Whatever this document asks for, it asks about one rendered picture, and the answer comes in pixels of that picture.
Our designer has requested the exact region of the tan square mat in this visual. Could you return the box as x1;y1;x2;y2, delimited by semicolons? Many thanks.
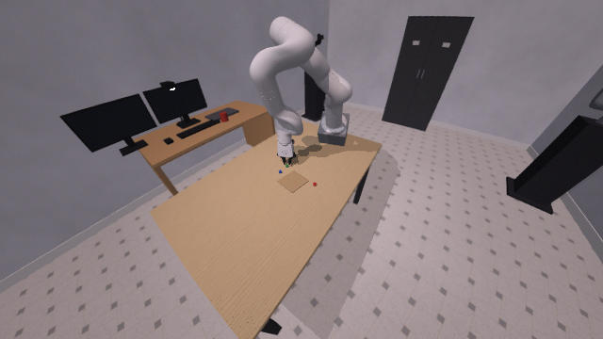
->
277;170;309;193

